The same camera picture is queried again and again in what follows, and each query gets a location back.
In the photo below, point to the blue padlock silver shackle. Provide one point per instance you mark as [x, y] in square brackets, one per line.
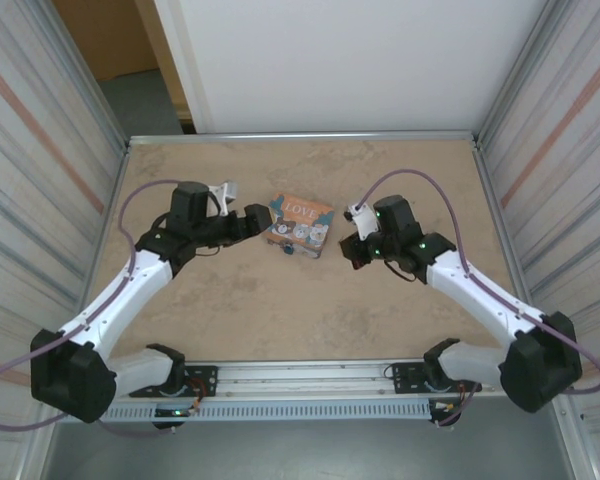
[287, 248]

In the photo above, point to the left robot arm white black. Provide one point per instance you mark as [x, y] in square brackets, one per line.
[130, 290]

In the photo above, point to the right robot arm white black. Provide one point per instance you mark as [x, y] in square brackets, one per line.
[480, 295]

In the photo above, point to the bear print gift box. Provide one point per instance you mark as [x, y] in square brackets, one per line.
[302, 220]

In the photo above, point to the aluminium table edge bar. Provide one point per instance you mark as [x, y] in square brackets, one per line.
[300, 136]

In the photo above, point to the striped translucent side panel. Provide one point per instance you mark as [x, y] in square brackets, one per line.
[25, 175]
[575, 165]

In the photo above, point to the brown wooden door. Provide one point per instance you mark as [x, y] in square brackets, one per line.
[115, 45]

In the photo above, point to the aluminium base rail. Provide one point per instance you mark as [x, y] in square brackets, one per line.
[305, 376]

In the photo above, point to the aluminium frame post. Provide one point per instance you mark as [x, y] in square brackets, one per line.
[510, 75]
[95, 80]

